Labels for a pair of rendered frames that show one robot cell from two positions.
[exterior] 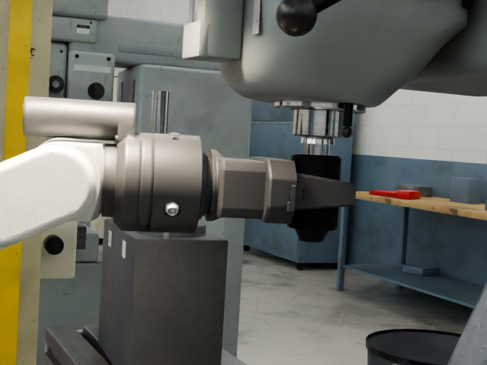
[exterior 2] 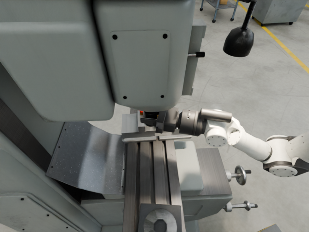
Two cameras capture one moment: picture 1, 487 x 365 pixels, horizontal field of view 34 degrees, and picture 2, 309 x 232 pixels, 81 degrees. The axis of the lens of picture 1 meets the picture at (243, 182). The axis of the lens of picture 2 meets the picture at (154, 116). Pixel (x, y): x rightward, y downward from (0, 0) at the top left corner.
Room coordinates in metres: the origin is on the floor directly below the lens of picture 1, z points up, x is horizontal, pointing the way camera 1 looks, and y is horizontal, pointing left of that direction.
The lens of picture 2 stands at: (1.13, 0.11, 1.72)
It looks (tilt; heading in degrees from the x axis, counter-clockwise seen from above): 49 degrees down; 203
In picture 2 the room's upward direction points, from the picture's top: straight up
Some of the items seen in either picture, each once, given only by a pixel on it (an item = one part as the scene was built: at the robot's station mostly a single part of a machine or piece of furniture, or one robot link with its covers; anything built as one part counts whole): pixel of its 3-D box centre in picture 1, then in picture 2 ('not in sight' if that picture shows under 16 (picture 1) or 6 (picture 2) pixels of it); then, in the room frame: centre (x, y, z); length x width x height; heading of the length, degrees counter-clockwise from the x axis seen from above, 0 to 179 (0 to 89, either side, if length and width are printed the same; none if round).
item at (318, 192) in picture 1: (322, 193); not in sight; (0.71, -0.07, 1.23); 0.06 x 0.02 x 0.03; 100
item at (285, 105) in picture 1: (319, 106); not in sight; (0.74, -0.07, 1.31); 0.09 x 0.09 x 0.01
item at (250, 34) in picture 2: not in sight; (239, 39); (0.60, 0.14, 1.49); 0.07 x 0.07 x 0.06
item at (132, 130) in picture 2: not in sight; (156, 122); (0.60, -0.10, 1.02); 0.35 x 0.15 x 0.11; 118
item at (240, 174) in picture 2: not in sight; (234, 175); (0.53, 0.39, 0.66); 0.16 x 0.12 x 0.12; 115
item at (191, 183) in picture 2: not in sight; (151, 166); (0.74, -0.07, 0.82); 0.50 x 0.35 x 0.12; 115
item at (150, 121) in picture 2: not in sight; (148, 122); (0.77, -0.06, 1.23); 0.06 x 0.02 x 0.03; 100
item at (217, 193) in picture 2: not in sight; (156, 190); (0.73, -0.04, 0.46); 0.80 x 0.30 x 0.60; 115
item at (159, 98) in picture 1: (158, 130); not in sight; (1.13, 0.12, 1.28); 0.03 x 0.03 x 0.11
